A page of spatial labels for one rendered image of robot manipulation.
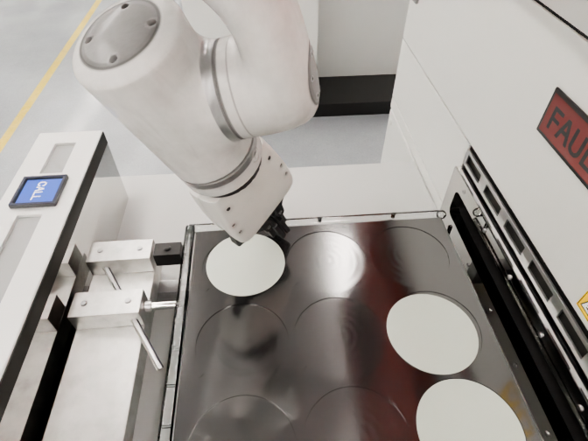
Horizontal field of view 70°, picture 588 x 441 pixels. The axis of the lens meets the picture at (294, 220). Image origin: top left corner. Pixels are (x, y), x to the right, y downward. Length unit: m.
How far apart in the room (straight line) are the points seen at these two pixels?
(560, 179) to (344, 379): 0.29
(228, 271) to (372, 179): 0.36
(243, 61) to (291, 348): 0.31
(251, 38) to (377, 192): 0.54
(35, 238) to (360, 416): 0.41
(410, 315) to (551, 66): 0.30
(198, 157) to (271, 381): 0.24
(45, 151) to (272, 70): 0.48
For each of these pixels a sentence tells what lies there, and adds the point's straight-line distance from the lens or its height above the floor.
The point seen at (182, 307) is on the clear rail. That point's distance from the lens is 0.52.
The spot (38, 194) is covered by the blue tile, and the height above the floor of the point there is 0.96.
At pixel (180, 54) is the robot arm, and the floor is 1.21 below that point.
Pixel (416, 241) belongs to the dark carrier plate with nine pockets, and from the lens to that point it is 0.59.
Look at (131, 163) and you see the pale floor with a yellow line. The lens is 2.30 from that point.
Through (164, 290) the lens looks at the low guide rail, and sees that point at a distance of 0.61.
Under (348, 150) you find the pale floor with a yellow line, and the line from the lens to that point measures 2.26.
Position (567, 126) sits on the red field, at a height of 1.10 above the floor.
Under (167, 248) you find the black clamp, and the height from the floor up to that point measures 0.91.
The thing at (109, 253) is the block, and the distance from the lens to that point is 0.59.
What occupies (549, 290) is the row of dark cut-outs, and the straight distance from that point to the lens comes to 0.52.
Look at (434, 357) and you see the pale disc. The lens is 0.50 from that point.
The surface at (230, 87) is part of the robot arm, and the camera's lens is 0.31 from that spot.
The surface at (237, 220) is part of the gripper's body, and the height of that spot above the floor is 1.01.
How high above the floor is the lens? 1.33
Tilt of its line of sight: 46 degrees down
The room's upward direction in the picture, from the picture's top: straight up
